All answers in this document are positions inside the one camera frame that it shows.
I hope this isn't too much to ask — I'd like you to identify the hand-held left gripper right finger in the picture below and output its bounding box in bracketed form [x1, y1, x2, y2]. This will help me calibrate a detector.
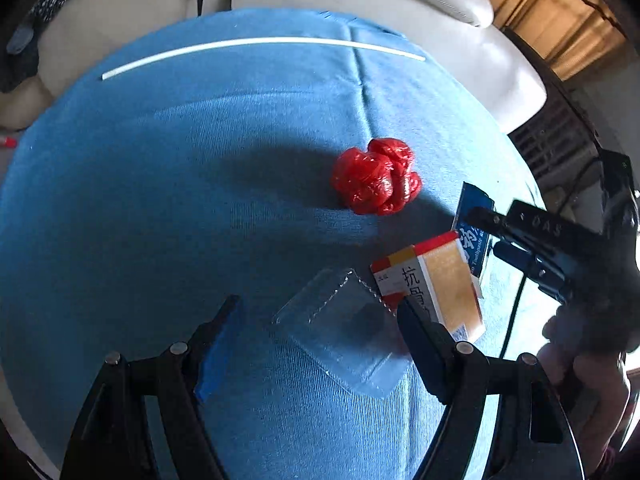
[395, 296, 583, 480]

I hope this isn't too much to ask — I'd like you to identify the red plastic bag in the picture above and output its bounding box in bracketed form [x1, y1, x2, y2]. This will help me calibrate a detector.
[331, 137, 423, 217]

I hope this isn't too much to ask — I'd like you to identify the thin white rod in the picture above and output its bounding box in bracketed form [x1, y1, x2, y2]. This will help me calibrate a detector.
[101, 36, 427, 81]

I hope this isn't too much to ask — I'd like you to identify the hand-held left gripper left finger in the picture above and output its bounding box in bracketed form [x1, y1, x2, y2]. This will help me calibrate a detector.
[60, 294, 246, 480]

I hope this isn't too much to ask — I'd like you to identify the yellow curtain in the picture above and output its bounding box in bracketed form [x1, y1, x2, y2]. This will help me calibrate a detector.
[480, 0, 628, 81]

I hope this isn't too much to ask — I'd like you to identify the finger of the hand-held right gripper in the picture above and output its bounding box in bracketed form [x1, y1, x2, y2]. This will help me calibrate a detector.
[465, 201, 607, 267]
[491, 240, 577, 303]

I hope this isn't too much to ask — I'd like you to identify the blue toothpaste box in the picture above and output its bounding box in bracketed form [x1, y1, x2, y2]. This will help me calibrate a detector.
[451, 182, 496, 281]

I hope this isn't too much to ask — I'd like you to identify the person's right hand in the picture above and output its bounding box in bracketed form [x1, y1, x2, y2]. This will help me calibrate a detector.
[537, 304, 633, 463]

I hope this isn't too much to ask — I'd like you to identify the clear plastic blister tray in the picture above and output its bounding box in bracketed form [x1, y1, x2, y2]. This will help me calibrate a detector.
[272, 267, 413, 400]

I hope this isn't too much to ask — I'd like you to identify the orange and white medicine box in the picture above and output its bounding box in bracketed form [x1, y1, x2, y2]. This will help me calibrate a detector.
[371, 231, 487, 346]

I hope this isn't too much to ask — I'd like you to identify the black garment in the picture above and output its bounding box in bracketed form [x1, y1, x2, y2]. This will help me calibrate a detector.
[0, 25, 41, 93]

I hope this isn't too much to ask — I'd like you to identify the blue tablecloth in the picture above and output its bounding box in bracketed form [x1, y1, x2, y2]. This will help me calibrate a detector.
[0, 7, 551, 480]

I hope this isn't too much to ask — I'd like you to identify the wooden baby crib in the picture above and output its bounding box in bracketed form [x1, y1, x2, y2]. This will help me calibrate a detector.
[507, 27, 601, 181]

